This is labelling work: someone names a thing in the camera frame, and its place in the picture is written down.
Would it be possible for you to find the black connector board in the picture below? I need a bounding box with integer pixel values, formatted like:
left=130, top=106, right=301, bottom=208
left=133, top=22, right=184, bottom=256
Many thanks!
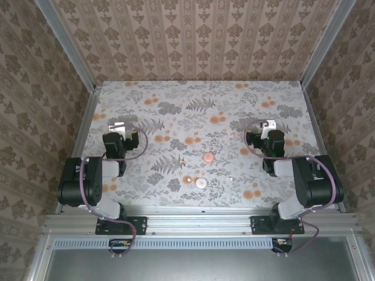
left=271, top=237, right=294, bottom=253
left=108, top=238, right=132, bottom=254

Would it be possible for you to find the aluminium mounting beam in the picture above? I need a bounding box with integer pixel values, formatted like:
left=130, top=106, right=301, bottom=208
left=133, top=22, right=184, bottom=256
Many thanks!
left=43, top=204, right=359, bottom=237

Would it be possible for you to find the grey metal sheet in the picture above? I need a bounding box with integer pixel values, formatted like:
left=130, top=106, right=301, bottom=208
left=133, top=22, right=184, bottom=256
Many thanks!
left=43, top=248, right=357, bottom=281

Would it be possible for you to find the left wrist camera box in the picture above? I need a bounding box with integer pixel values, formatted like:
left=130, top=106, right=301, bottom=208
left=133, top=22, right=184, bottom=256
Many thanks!
left=107, top=122, right=127, bottom=141

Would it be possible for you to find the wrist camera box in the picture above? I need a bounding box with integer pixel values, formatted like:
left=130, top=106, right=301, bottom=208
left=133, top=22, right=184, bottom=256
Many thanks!
left=260, top=119, right=277, bottom=137
left=107, top=122, right=127, bottom=141

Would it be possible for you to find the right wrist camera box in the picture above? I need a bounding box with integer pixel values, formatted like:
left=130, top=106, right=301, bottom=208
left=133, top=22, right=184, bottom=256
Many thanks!
left=260, top=119, right=277, bottom=137

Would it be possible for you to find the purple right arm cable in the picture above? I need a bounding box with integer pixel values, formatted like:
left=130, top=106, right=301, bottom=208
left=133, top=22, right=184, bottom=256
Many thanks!
left=244, top=119, right=338, bottom=258

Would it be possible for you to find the aluminium table side rail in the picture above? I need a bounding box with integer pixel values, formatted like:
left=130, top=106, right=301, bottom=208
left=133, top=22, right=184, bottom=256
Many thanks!
left=54, top=84, right=103, bottom=214
left=301, top=83, right=347, bottom=214

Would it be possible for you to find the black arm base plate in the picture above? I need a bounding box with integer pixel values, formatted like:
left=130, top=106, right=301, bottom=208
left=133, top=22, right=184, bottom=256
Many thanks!
left=95, top=215, right=148, bottom=236
left=250, top=215, right=305, bottom=235

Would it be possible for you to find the aluminium corner post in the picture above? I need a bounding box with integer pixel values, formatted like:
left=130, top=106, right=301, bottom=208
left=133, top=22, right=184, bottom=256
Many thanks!
left=300, top=0, right=357, bottom=88
left=34, top=0, right=97, bottom=93

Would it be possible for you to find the grey slotted cable duct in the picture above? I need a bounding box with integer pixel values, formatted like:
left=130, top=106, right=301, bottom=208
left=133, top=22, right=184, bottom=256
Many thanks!
left=54, top=237, right=275, bottom=250

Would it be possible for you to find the aluminium frame bar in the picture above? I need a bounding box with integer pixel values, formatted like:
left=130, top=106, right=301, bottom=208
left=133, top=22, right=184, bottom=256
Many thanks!
left=347, top=235, right=371, bottom=281
left=23, top=234, right=53, bottom=281

